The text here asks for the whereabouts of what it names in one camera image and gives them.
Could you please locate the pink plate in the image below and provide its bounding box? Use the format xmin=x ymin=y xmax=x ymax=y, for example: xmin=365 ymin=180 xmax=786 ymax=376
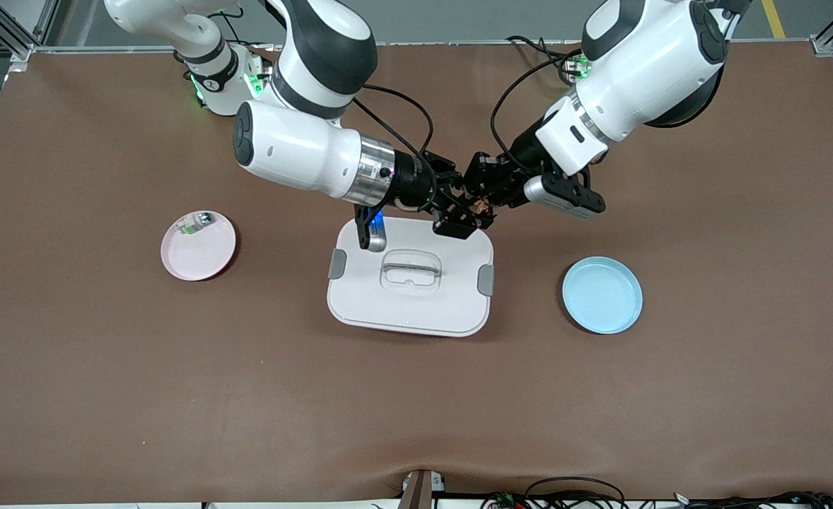
xmin=161 ymin=210 xmax=237 ymax=282

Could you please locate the light blue plate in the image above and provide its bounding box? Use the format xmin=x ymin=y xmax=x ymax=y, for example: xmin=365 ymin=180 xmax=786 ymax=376
xmin=562 ymin=256 xmax=643 ymax=335

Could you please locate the black base cable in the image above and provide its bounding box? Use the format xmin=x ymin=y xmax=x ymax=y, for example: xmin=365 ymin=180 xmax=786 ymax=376
xmin=506 ymin=34 xmax=580 ymax=75

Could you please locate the white lidded box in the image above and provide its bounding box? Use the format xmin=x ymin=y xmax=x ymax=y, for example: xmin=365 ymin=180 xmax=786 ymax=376
xmin=327 ymin=215 xmax=495 ymax=338

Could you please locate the black looped cable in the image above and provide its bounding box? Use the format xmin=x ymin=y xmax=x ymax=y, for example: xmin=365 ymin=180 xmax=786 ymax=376
xmin=525 ymin=477 xmax=626 ymax=509

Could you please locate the white green switch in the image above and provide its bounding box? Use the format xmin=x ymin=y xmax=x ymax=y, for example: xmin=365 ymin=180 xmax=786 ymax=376
xmin=180 ymin=211 xmax=216 ymax=236

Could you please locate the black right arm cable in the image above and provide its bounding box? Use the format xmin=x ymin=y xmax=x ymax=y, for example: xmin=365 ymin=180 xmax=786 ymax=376
xmin=349 ymin=83 xmax=435 ymax=163

